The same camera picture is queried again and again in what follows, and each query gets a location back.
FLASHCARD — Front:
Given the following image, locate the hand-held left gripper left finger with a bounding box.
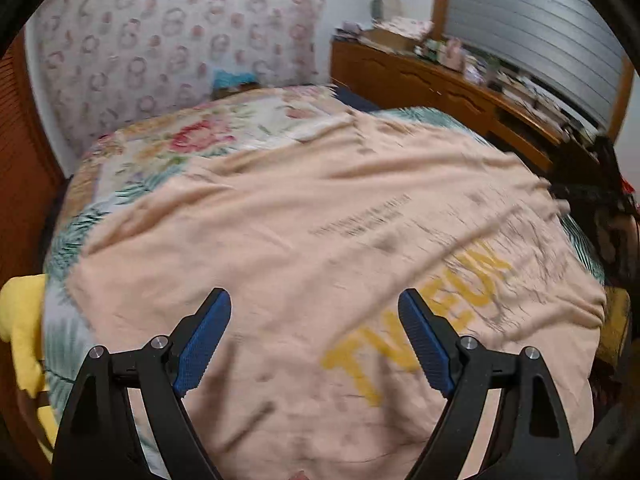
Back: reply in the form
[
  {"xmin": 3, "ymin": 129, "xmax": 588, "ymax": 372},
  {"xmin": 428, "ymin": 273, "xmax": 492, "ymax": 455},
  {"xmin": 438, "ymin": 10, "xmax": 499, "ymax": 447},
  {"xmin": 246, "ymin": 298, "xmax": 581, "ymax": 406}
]
[{"xmin": 52, "ymin": 287, "xmax": 232, "ymax": 480}]

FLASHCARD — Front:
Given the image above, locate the navy bedsheet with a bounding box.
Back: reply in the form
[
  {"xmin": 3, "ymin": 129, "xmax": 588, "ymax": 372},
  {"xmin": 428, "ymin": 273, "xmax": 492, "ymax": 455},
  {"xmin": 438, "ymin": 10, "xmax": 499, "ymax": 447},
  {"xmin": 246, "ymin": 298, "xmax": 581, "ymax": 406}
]
[{"xmin": 332, "ymin": 85, "xmax": 381, "ymax": 113}]

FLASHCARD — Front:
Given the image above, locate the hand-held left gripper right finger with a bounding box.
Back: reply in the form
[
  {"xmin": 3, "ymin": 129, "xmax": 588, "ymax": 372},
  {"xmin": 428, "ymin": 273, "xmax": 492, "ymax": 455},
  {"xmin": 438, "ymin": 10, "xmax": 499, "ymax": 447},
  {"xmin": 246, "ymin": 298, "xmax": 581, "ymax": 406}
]
[{"xmin": 397, "ymin": 288, "xmax": 576, "ymax": 480}]

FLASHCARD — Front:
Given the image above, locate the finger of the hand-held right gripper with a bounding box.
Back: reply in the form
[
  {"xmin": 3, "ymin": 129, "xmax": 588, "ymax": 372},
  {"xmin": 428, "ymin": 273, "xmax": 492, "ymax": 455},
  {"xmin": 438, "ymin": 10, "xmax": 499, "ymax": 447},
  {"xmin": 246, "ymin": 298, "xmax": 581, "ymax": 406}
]
[{"xmin": 547, "ymin": 182, "xmax": 601, "ymax": 208}]

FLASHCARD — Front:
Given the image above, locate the floral cloth bundle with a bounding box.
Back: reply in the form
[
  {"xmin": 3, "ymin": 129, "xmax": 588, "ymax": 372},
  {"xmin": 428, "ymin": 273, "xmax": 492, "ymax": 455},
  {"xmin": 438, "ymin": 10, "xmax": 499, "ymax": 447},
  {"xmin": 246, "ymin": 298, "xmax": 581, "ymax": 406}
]
[{"xmin": 390, "ymin": 16, "xmax": 433, "ymax": 38}]

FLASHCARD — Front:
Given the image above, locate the cardboard box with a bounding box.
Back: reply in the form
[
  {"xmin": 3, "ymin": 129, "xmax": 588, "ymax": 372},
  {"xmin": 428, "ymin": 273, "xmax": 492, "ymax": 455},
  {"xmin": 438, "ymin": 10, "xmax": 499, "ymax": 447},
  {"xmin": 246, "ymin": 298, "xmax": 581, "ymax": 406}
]
[{"xmin": 360, "ymin": 27, "xmax": 416, "ymax": 53}]

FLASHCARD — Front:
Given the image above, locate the row of books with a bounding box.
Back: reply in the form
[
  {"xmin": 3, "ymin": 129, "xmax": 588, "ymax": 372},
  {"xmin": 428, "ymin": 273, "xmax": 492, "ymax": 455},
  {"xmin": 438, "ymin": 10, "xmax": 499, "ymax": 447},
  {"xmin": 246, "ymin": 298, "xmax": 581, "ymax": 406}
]
[{"xmin": 495, "ymin": 67, "xmax": 601, "ymax": 131}]

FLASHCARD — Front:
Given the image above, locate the wooden dresser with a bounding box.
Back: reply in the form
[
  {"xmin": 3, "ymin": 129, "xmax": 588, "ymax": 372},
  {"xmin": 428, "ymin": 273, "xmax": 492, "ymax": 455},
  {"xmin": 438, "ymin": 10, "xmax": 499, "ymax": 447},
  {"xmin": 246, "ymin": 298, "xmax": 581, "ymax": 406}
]
[{"xmin": 330, "ymin": 40, "xmax": 601, "ymax": 171}]

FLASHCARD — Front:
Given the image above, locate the floral leaf print blanket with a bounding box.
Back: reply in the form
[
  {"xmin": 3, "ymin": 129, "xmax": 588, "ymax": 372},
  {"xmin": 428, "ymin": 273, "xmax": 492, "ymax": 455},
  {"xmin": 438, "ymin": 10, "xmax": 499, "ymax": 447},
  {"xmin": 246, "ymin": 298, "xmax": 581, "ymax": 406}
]
[{"xmin": 42, "ymin": 85, "xmax": 606, "ymax": 480}]

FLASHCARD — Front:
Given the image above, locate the yellow cloth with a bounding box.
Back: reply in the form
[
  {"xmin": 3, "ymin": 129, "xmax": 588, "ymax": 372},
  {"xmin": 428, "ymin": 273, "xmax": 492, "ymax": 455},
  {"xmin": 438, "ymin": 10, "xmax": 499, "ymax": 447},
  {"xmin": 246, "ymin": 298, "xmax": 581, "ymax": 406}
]
[{"xmin": 0, "ymin": 275, "xmax": 56, "ymax": 461}]

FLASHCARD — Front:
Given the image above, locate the wooden wardrobe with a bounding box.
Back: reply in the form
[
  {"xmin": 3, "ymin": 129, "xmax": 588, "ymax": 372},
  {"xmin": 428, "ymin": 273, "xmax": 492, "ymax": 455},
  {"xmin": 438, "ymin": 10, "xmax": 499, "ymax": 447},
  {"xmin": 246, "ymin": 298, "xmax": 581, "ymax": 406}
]
[{"xmin": 0, "ymin": 40, "xmax": 66, "ymax": 281}]

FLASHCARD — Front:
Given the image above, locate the floral patterned headboard cloth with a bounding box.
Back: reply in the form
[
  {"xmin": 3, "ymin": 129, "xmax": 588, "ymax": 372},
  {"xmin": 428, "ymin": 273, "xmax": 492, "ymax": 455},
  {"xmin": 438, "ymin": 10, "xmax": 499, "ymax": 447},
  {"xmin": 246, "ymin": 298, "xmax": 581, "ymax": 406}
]
[{"xmin": 25, "ymin": 0, "xmax": 331, "ymax": 161}]

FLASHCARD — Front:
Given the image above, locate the small blue item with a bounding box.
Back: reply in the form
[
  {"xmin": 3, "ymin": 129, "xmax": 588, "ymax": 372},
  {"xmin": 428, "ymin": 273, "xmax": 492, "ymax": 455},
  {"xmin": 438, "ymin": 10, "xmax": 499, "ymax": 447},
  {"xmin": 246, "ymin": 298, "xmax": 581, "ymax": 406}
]
[{"xmin": 212, "ymin": 70, "xmax": 258, "ymax": 88}]

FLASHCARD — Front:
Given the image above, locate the peach printed t-shirt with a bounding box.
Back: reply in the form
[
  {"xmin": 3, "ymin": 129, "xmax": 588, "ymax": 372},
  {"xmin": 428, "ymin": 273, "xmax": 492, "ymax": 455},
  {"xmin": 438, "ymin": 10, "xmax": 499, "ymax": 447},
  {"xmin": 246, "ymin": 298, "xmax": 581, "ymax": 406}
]
[{"xmin": 65, "ymin": 105, "xmax": 608, "ymax": 480}]

